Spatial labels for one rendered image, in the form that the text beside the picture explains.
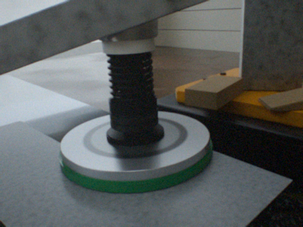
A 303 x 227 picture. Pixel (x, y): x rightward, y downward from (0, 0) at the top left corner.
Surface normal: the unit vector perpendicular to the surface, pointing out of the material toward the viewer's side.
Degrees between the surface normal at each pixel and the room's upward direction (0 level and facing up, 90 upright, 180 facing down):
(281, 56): 90
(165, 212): 0
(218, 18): 90
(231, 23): 90
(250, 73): 90
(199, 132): 0
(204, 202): 0
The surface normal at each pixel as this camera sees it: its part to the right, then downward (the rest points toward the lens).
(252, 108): -0.70, 0.26
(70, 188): -0.05, -0.95
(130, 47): 0.12, 0.31
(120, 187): -0.11, 0.33
